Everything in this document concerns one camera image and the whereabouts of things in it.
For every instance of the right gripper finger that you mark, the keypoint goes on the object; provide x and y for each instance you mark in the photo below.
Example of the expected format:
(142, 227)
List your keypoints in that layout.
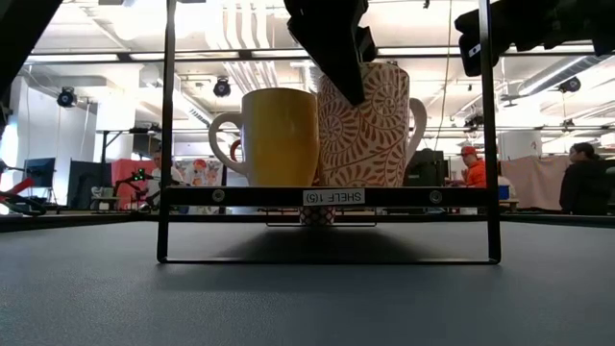
(367, 45)
(331, 38)

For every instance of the orange swirl patterned mug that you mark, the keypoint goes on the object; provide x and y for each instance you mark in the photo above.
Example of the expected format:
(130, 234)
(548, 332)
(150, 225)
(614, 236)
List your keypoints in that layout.
(379, 144)

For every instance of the dark orange mug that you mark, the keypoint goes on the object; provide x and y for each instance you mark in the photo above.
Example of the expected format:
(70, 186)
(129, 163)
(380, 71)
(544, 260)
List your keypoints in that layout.
(232, 149)

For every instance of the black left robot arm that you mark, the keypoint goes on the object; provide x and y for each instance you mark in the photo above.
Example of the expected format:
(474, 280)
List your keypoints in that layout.
(19, 24)

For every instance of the background robot arm green light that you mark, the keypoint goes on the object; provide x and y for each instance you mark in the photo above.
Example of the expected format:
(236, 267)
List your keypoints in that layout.
(139, 177)

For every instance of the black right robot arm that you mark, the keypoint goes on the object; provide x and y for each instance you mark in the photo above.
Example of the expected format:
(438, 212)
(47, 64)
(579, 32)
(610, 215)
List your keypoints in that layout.
(552, 24)

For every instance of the black ceiling fixture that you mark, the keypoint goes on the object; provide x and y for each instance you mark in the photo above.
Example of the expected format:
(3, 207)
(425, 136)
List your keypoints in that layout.
(473, 120)

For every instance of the black ceiling spotlight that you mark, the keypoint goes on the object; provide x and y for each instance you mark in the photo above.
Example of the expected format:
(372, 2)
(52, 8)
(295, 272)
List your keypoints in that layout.
(66, 97)
(222, 88)
(570, 85)

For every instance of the white column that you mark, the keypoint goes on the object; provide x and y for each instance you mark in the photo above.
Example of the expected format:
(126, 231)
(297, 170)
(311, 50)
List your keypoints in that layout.
(521, 144)

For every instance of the person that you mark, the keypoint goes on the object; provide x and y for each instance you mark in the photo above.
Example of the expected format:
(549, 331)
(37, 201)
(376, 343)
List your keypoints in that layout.
(583, 185)
(475, 173)
(165, 180)

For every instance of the black background monitor stack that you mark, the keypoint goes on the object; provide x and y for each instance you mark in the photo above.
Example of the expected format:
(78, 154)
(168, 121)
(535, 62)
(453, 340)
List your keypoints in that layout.
(425, 170)

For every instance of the pink cloth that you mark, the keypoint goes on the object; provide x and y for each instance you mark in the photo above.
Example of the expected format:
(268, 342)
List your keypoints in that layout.
(533, 180)

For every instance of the small blue box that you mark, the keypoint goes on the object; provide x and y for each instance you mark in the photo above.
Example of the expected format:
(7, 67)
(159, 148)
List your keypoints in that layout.
(503, 192)

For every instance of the white shelf label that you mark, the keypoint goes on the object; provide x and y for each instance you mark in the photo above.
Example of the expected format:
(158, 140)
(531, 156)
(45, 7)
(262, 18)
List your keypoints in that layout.
(334, 197)

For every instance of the colourful poster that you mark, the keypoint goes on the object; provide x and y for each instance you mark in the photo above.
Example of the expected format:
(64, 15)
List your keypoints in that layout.
(202, 173)

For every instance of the red partition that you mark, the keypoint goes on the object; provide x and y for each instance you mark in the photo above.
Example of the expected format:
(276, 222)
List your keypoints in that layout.
(126, 175)

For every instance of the blue grey table mat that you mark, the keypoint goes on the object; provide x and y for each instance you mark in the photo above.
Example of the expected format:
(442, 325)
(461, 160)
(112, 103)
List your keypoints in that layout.
(307, 307)

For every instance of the dark background panel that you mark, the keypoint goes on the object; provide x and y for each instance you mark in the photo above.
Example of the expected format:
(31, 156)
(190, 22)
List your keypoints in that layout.
(89, 182)

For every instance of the background blue monitor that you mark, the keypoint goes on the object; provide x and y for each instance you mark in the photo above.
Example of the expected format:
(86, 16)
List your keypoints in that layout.
(39, 172)

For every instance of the red black background device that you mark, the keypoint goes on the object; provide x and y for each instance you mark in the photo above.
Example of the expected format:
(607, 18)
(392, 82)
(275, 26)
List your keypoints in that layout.
(21, 185)

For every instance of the silver ceiling duct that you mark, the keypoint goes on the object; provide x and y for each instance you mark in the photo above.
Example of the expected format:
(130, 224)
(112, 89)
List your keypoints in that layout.
(557, 74)

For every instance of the wooden shelf black frame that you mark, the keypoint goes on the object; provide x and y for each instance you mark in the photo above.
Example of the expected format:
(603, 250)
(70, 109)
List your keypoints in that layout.
(240, 196)

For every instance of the black metal rig frame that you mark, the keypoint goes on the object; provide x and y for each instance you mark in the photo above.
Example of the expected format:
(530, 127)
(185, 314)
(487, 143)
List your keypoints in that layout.
(72, 222)

